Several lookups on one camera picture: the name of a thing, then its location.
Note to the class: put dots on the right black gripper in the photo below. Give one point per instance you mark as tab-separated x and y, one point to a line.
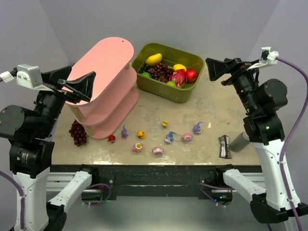
236	72

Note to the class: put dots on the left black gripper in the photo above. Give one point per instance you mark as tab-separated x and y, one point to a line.
66	89

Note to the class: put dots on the purple bunny toy blue bow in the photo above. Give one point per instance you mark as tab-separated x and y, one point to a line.
170	137

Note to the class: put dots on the pink round toy white face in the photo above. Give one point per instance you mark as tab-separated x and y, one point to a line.
157	150

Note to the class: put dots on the purple bunny toy with strawberry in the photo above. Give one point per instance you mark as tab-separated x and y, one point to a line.
197	128

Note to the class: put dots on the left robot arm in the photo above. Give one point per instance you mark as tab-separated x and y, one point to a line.
29	132

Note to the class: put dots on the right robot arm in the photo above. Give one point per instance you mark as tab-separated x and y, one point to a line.
278	201

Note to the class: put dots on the pink three-tier wooden shelf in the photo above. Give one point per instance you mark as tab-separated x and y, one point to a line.
114	90

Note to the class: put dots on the red toy apple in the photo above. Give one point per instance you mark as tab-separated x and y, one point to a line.
191	75

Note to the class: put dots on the pink toy dragon fruit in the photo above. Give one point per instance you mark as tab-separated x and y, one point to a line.
178	78

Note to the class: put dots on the yellow toy lemon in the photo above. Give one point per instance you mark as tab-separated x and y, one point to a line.
179	67

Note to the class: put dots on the green toy pear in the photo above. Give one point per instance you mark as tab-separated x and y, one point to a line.
171	83

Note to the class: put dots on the red grape bunch on table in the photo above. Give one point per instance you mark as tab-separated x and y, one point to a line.
78	134

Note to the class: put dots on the dark red grape bunch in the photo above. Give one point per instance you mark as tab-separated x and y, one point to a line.
160	72

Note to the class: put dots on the olive green plastic bin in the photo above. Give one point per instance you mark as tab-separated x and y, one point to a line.
171	56

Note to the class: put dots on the yellow toy mango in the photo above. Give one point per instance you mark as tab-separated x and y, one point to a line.
154	59

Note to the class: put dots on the black grape bunch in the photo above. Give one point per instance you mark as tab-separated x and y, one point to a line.
146	68

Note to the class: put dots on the green toy lime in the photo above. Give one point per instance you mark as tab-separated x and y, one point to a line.
146	74

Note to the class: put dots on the red strawberry toy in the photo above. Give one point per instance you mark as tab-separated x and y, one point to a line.
111	139

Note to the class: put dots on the yellow minion toy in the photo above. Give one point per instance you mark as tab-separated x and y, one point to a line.
164	124

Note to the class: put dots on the green sauce squeeze bottle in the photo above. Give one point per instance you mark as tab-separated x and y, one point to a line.
240	142

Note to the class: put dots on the brown snack wrapper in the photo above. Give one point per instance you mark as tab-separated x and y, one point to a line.
224	150

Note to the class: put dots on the yellow duck toy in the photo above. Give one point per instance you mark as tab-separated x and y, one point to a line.
141	134

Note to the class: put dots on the pink toy with green center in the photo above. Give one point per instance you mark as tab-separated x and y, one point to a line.
137	147

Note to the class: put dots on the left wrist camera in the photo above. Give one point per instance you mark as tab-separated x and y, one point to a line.
29	76

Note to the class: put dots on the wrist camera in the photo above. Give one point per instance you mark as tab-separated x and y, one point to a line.
29	76
268	58

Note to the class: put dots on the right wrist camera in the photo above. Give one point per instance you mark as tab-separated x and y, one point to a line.
268	58

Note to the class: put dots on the black table frame rail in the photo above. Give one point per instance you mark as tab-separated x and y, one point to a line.
150	180

